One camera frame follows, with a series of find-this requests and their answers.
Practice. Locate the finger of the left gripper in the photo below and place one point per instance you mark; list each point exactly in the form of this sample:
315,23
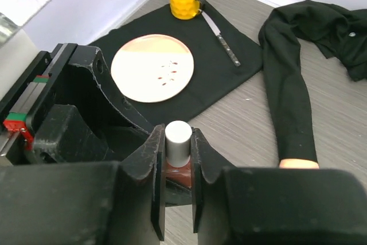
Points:
91,89
90,162

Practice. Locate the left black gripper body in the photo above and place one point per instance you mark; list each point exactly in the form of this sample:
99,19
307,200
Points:
28,102

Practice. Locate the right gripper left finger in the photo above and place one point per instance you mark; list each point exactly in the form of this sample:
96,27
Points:
143,206

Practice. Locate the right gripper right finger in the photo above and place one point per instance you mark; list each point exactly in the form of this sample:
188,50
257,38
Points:
206,164

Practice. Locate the nail polish bottle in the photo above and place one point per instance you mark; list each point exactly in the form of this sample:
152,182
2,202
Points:
180,175

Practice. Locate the white nail polish cap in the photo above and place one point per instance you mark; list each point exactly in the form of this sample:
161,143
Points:
177,135

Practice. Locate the pink cream plate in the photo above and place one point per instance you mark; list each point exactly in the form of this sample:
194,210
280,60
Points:
152,68

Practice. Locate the mannequin hand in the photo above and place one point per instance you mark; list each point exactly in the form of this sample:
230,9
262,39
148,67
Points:
298,164

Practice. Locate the black placemat cloth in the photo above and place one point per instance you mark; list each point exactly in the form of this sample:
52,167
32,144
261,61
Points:
215,75

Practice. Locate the table knife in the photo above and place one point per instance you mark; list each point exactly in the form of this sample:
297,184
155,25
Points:
221,39

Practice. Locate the black sleeved shirt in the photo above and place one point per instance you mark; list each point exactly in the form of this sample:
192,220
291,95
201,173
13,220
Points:
337,32

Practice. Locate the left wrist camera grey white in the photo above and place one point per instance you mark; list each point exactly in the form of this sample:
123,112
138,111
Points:
16,56

